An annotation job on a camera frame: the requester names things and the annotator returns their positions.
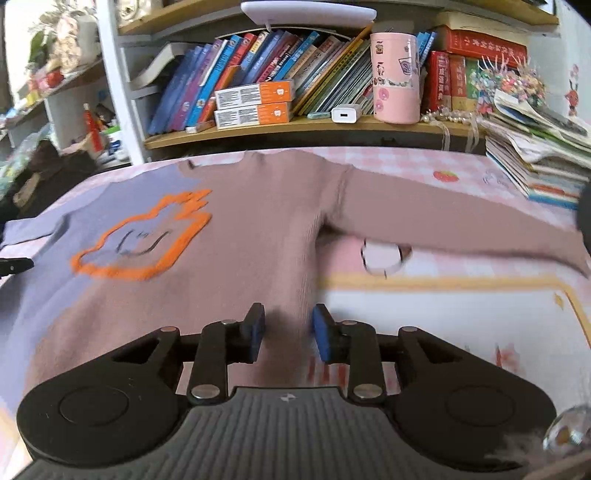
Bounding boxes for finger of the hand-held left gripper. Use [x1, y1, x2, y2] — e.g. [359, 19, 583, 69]
[0, 258, 34, 278]

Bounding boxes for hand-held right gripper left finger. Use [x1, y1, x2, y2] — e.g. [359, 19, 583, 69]
[112, 302, 267, 408]

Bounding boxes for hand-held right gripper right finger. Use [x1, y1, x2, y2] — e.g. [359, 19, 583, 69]
[312, 304, 463, 403]

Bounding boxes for pink and purple knit sweater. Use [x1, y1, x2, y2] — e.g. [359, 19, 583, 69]
[0, 150, 591, 416]

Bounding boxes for dark brown cloth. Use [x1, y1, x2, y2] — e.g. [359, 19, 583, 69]
[0, 138, 108, 221]

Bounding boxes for red toy bottle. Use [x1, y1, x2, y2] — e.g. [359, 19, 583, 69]
[83, 102, 103, 153]

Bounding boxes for white side shelf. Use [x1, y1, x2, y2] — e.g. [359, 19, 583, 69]
[0, 59, 139, 167]

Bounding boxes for wooden bookshelf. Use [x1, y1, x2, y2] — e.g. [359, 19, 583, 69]
[115, 0, 561, 151]

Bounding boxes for orange and white box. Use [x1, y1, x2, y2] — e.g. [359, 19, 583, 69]
[213, 102, 293, 128]
[214, 79, 296, 110]

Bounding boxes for white charger plug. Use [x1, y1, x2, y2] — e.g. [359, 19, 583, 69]
[331, 105, 365, 123]

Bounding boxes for dried flower bouquet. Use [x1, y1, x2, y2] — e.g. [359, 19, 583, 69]
[28, 0, 100, 77]

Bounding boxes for clear glass ball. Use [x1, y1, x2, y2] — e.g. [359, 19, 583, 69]
[541, 404, 591, 457]

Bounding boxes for row of colourful books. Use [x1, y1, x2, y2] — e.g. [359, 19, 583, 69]
[147, 28, 376, 136]

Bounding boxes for pink sticker-covered tumbler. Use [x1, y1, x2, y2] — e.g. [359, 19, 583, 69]
[369, 31, 422, 124]

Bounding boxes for stack of magazines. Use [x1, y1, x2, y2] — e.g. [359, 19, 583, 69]
[484, 90, 591, 211]

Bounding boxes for dark round object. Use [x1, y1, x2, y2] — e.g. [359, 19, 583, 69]
[576, 181, 591, 257]

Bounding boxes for row of red thick books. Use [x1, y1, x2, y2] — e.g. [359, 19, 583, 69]
[418, 24, 529, 116]

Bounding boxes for colourful bead ornament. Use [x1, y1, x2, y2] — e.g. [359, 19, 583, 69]
[466, 56, 548, 116]

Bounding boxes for white oval lamp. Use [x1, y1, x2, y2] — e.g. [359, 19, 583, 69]
[240, 0, 376, 23]

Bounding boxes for pearl bead string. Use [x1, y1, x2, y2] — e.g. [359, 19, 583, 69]
[419, 109, 481, 154]

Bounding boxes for red cartoon wall sticker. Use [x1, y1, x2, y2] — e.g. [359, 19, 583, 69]
[562, 64, 583, 119]

